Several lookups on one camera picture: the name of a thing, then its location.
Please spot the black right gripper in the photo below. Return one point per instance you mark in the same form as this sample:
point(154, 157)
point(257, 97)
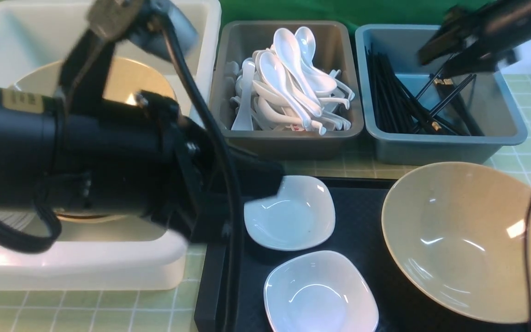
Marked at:
point(477, 40)

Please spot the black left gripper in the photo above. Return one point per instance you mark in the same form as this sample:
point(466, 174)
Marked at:
point(194, 200)

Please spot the white square dish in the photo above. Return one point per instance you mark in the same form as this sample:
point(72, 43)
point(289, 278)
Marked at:
point(319, 292)
point(301, 216)

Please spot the large tan noodle bowl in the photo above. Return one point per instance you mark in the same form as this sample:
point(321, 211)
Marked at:
point(456, 230)

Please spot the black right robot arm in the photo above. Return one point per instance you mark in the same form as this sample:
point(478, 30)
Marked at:
point(521, 18)

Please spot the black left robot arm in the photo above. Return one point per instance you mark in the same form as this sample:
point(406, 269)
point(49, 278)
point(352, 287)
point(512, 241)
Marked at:
point(149, 162)

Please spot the green backdrop cloth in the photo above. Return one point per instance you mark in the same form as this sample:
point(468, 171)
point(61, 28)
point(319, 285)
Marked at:
point(351, 13)

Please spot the bundle of black chopsticks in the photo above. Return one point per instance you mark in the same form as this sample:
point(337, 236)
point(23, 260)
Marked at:
point(437, 109)

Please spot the blue-grey chopstick bin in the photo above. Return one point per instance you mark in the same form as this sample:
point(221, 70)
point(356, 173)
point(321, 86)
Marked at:
point(487, 99)

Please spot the large white plastic tub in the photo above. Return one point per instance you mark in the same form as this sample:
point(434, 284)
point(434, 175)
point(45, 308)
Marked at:
point(114, 253)

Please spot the stack of tan bowls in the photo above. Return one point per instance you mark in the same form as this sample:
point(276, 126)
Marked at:
point(126, 78)

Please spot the green checkered tablecloth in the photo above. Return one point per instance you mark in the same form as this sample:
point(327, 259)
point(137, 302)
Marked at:
point(172, 310)

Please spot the pile of white spoons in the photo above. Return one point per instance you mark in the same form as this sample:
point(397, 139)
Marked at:
point(280, 89)

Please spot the grey spoon bin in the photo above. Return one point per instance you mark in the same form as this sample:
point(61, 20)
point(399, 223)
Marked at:
point(238, 41)

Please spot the black serving tray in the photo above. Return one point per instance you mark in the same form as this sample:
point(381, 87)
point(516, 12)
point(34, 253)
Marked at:
point(358, 236)

